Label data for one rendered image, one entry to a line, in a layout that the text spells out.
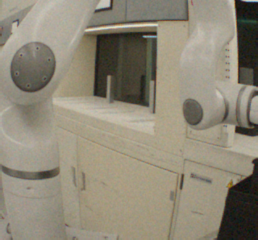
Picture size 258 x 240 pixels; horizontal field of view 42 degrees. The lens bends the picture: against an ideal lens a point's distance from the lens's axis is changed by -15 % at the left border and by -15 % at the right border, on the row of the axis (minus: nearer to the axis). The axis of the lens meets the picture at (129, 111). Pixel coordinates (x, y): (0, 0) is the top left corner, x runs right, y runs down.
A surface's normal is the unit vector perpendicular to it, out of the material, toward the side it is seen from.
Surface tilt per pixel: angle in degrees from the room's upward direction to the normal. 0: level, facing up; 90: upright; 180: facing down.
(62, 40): 72
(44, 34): 66
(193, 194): 90
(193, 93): 94
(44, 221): 90
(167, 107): 90
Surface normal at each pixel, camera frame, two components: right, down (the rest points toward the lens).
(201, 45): -0.55, -0.51
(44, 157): 0.77, 0.05
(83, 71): 0.59, 0.14
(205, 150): -0.81, 0.06
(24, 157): 0.22, 0.08
